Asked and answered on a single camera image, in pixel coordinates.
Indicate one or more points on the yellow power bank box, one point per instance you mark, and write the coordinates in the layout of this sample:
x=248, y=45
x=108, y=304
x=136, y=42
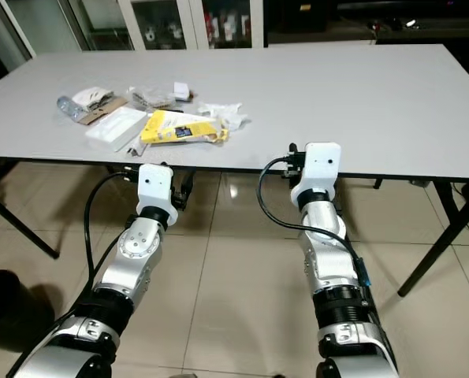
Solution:
x=179, y=126

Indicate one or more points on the white plastic tray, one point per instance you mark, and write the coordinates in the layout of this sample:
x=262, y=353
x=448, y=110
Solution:
x=116, y=124

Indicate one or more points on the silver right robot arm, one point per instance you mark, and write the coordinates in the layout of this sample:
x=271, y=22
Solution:
x=333, y=260

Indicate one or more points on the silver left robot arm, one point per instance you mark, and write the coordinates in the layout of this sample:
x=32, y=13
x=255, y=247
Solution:
x=139, y=252

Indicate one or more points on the black rubbish bin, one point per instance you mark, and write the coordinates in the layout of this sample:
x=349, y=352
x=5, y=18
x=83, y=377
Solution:
x=5, y=307

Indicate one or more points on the grey table with black legs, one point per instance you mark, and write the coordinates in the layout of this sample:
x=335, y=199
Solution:
x=344, y=102

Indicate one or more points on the white crumpled plastic bag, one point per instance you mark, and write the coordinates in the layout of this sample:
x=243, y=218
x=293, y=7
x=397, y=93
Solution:
x=222, y=115

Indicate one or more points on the clear plastic wrapper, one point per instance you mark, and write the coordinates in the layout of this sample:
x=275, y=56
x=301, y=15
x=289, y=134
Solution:
x=151, y=97

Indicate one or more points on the small white box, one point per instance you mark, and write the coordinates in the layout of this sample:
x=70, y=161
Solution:
x=182, y=90

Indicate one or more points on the brown cardboard piece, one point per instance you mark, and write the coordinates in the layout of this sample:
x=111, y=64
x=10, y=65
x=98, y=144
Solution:
x=104, y=112

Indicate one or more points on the white crumpled paper bag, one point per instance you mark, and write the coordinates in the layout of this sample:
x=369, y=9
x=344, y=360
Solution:
x=92, y=97

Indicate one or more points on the clear plastic bottle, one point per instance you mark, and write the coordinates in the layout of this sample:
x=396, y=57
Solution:
x=68, y=108

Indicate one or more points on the dark wooden cabinet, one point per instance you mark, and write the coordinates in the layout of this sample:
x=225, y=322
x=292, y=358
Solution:
x=344, y=20

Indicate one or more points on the white glass door cabinet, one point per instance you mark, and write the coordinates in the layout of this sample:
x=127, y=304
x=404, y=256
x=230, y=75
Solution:
x=187, y=24

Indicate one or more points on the aluminium sliding glass door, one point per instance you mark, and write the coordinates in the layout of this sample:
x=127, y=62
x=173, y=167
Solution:
x=37, y=27

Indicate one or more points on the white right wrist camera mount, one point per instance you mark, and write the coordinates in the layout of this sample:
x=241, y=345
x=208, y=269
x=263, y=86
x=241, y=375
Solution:
x=321, y=161

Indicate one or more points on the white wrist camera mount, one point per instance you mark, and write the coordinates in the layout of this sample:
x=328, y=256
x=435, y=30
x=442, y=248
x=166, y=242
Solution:
x=321, y=161
x=155, y=185

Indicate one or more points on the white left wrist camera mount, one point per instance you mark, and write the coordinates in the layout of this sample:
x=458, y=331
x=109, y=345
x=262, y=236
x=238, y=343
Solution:
x=155, y=185

